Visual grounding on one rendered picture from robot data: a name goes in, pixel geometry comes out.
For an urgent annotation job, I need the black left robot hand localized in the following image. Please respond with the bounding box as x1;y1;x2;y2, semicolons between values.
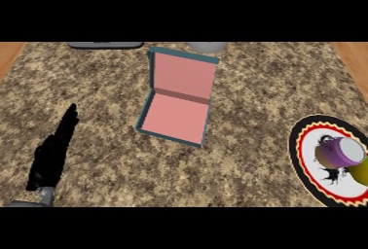
25;102;80;192

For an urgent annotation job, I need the open teal pink cardboard box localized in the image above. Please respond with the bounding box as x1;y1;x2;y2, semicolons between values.
133;46;222;149

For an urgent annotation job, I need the black red white patterned plate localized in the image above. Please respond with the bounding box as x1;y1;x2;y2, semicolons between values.
288;113;368;208

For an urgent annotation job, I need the purple rimmed can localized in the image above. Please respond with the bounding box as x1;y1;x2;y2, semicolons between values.
313;136;368;169

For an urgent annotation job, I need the dark grey flat appliance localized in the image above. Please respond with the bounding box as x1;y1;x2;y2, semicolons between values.
66;41;145;51

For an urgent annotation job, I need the pale grey round cup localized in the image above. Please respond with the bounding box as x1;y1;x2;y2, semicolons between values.
185;41;231;54

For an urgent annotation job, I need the yellow green round fruit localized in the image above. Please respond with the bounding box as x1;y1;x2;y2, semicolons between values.
346;159;368;188

